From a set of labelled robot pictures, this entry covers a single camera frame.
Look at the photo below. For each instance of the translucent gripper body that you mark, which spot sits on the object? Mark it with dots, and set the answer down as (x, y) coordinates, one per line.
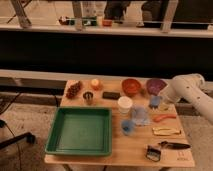
(163, 104)

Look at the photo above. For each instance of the purple bowl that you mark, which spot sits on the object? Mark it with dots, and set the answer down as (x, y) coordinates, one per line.
(155, 85)

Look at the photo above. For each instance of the blue sponge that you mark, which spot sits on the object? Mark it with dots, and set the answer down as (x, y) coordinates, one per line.
(155, 102)

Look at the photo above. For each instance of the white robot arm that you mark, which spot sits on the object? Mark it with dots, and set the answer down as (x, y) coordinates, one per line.
(189, 87)

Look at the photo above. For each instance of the orange bowl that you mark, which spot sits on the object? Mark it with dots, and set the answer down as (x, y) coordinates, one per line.
(131, 86)

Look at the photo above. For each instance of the orange carrot toy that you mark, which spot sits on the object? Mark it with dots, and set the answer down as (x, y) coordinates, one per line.
(162, 117)

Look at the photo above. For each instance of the wooden table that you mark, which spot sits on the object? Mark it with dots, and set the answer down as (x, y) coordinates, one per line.
(126, 150)

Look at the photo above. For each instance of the white plastic cup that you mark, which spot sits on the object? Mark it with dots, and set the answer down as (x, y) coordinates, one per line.
(124, 104)

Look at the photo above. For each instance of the small blue cup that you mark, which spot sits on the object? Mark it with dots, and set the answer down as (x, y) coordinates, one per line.
(127, 127)

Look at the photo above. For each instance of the black scrub brush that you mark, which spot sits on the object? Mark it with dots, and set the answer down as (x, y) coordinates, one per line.
(153, 154)

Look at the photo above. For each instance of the black rectangular block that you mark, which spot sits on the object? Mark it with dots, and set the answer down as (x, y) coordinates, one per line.
(111, 95)

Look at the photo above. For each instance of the orange fruit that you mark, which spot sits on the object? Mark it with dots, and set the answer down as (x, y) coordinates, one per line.
(95, 84)

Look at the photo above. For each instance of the small metal cup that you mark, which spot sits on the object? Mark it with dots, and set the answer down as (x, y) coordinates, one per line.
(88, 97)

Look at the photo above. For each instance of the green plastic tray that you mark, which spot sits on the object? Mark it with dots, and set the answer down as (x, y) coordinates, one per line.
(81, 131)

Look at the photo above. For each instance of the red grapes bunch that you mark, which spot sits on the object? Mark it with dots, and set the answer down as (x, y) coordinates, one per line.
(73, 90)

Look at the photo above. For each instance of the black chair base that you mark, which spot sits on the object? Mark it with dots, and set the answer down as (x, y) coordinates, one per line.
(30, 138)

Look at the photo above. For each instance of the black handled knife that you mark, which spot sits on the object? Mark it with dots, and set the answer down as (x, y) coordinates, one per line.
(173, 145)

